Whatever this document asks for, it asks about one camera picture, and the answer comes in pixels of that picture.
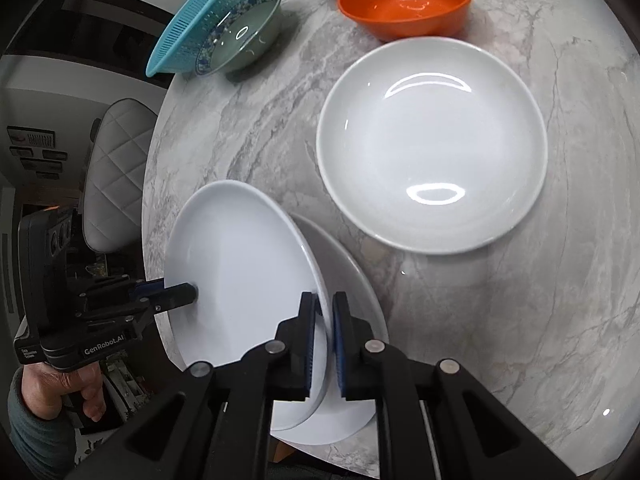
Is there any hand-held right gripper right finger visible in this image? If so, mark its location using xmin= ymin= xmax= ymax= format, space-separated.
xmin=333 ymin=291 xmax=576 ymax=480

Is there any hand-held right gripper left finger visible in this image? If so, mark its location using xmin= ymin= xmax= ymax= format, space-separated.
xmin=65 ymin=291 xmax=329 ymax=480

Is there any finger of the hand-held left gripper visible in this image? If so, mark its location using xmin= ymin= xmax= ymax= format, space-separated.
xmin=141 ymin=281 xmax=200 ymax=316

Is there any large white plate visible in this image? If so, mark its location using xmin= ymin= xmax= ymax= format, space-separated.
xmin=316 ymin=36 xmax=548 ymax=255

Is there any blue patterned rim bowl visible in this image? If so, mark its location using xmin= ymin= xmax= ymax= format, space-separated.
xmin=195 ymin=0 xmax=283 ymax=77

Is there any orange bowl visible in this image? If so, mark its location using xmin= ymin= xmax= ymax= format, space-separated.
xmin=337 ymin=0 xmax=475 ymax=43

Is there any person's left forearm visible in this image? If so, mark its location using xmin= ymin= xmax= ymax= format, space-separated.
xmin=7 ymin=367 xmax=108 ymax=480

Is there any person's left hand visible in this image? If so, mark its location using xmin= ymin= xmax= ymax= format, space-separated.
xmin=20 ymin=361 xmax=108 ymax=424

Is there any grey quilted chair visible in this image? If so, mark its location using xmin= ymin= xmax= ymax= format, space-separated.
xmin=82 ymin=99 xmax=166 ymax=253

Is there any blue plastic colander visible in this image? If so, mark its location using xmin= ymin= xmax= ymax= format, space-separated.
xmin=146 ymin=0 xmax=251 ymax=78

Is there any black framed wall picture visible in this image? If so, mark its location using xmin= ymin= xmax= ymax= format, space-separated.
xmin=7 ymin=126 xmax=56 ymax=149
xmin=20 ymin=150 xmax=68 ymax=181

